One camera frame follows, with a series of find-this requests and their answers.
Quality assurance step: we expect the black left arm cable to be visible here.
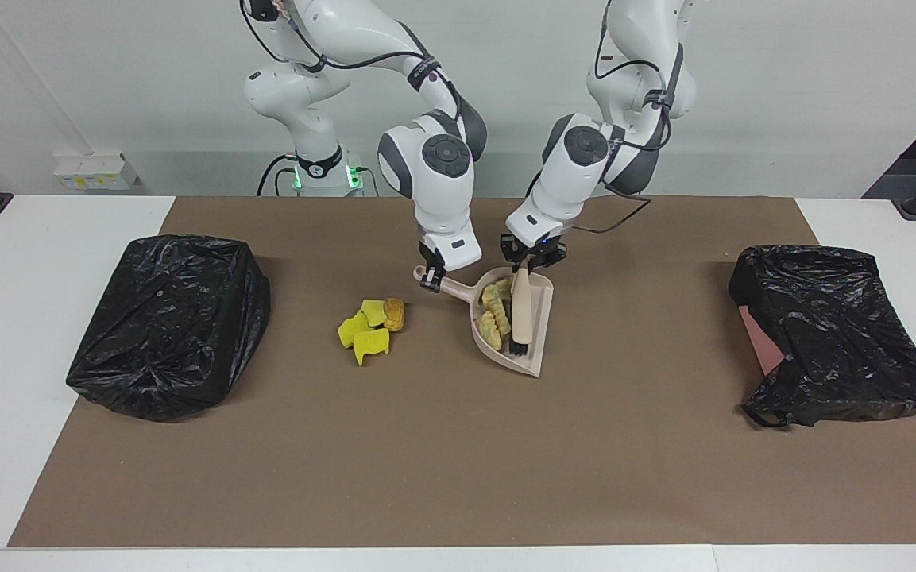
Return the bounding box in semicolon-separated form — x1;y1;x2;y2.
565;0;674;236

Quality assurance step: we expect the white wall socket box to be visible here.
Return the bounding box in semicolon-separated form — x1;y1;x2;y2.
52;153;141;191

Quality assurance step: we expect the wedge pale yellow foam piece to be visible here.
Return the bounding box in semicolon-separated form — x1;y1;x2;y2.
481;278;512;312

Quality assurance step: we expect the bulky black trash bag bin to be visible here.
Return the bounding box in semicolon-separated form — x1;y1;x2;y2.
66;234;272;422

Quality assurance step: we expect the crumpled black trash bag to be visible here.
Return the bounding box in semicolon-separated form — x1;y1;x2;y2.
728;245;916;430

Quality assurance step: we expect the beige hand brush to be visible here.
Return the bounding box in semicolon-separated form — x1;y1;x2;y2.
509;268;535;356

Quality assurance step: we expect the round pale yellow foam piece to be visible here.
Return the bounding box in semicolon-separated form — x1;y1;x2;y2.
477;310;504;351

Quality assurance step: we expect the pink box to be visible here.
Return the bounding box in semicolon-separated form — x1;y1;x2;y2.
738;306;786;374

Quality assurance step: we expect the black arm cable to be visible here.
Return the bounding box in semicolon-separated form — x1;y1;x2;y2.
565;0;674;236
239;0;446;96

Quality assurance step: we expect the brown table mat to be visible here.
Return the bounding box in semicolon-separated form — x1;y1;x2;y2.
7;196;916;549

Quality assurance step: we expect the beige plastic dustpan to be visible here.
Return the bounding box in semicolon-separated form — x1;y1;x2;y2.
413;265;555;379

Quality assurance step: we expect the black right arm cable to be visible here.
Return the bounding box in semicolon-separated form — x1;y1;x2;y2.
239;0;446;96

